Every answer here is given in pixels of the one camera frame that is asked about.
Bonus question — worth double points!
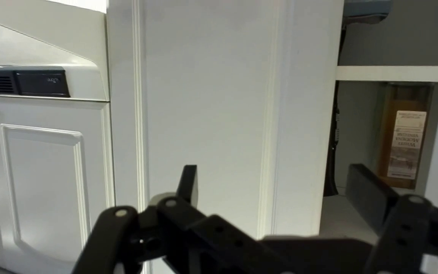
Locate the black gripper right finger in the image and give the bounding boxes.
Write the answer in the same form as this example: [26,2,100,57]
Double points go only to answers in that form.
[345,163,438,274]

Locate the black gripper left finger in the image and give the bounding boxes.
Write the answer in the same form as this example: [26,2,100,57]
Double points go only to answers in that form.
[71,163,281,274]

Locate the white panelled cabinet door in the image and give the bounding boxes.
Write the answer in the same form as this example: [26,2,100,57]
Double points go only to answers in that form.
[105,0,345,241]

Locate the white lower cabinet doors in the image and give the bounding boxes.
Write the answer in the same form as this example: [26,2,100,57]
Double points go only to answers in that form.
[0,95,115,274]

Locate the brown bottle with label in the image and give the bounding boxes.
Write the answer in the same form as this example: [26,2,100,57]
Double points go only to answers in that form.
[377,83,432,191]

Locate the blue grey container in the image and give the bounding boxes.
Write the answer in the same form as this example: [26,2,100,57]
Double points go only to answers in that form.
[342,0,392,26]

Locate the white range hood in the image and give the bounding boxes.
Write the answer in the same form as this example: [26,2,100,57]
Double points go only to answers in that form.
[0,0,111,102]

